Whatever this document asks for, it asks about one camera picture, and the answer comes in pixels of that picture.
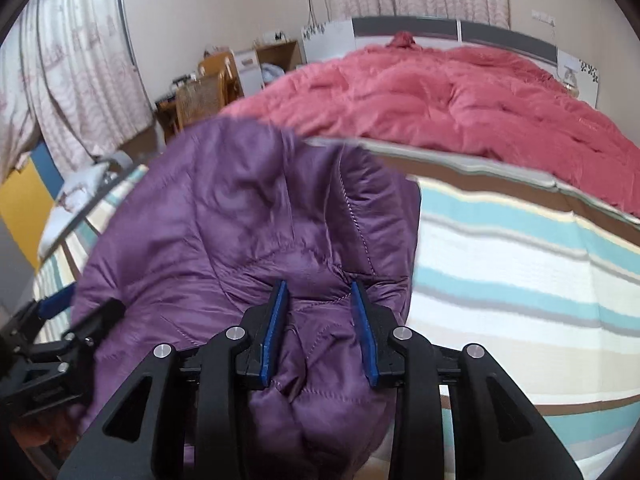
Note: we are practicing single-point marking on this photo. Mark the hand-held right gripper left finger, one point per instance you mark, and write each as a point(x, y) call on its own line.
point(272, 340)

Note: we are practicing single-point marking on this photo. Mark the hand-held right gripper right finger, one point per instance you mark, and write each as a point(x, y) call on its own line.
point(362, 335)

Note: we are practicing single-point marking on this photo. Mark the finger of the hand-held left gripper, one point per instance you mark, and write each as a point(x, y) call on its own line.
point(97, 322)
point(52, 302)

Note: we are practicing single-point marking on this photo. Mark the purple quilted jacket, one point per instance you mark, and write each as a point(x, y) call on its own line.
point(225, 220)

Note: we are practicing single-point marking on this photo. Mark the metal rod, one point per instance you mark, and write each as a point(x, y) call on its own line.
point(75, 215)

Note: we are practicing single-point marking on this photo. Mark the yellow panel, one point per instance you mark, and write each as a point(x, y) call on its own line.
point(25, 215)

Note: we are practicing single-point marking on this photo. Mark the white printed cloth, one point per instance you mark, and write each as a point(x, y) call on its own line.
point(80, 192)

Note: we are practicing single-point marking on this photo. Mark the blue panel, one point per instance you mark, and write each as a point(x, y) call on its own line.
point(47, 165)

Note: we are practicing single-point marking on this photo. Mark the striped bed sheet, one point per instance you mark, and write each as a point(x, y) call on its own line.
point(500, 280)

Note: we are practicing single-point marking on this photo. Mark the white patterned side curtain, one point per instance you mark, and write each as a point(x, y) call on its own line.
point(75, 70)

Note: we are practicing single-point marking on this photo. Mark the wicker chair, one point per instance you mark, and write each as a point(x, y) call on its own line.
point(200, 100)

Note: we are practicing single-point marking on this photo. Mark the red duvet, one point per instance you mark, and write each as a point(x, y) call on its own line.
point(450, 105)

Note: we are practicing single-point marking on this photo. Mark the pale blue cloth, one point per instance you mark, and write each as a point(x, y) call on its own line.
point(271, 72)

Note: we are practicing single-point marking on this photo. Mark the white drawer cabinet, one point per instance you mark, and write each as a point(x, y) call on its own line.
point(249, 72)

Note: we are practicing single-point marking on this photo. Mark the wooden chair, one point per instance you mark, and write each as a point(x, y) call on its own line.
point(217, 65)

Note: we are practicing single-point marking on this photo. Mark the white and grey headboard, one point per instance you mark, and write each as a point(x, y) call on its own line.
point(505, 35)

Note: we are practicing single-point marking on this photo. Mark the white wall switch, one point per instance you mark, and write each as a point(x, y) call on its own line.
point(544, 17)

